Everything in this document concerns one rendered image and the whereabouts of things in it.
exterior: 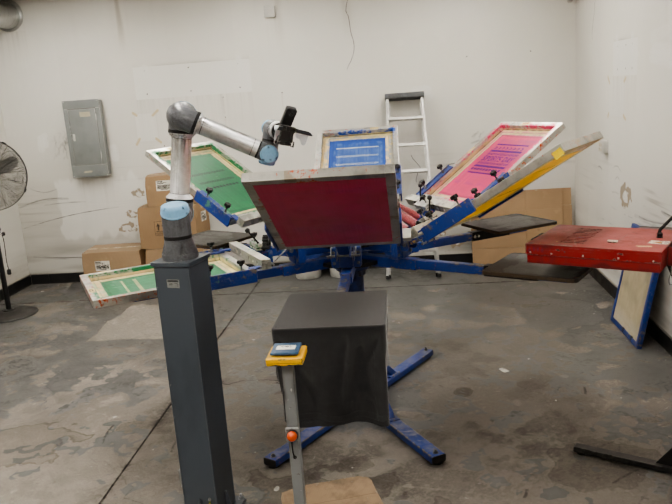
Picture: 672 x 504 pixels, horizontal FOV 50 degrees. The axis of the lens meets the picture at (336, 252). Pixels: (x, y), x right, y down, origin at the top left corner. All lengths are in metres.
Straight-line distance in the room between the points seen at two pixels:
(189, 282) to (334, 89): 4.56
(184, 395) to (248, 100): 4.65
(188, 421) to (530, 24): 5.32
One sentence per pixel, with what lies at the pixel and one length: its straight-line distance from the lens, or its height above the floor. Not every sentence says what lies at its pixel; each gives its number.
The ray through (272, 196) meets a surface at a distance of 2.88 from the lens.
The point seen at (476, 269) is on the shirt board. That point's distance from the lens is 3.72.
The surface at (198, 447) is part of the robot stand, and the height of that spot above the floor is 0.37.
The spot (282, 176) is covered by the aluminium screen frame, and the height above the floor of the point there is 1.54.
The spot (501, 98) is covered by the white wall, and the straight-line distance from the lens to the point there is 7.34.
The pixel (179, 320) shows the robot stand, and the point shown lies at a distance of 3.09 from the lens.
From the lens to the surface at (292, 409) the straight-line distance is 2.63.
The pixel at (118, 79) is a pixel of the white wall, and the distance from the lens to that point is 7.81.
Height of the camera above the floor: 1.85
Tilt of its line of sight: 13 degrees down
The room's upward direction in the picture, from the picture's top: 4 degrees counter-clockwise
